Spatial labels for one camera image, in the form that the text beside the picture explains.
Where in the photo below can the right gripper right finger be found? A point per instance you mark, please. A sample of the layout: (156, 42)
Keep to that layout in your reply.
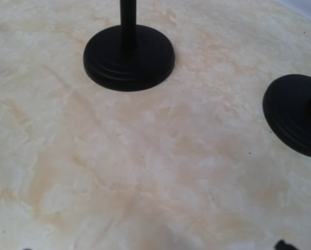
(282, 245)

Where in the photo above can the black pole phone stand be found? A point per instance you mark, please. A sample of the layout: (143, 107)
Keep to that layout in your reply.
(287, 109)
(129, 57)

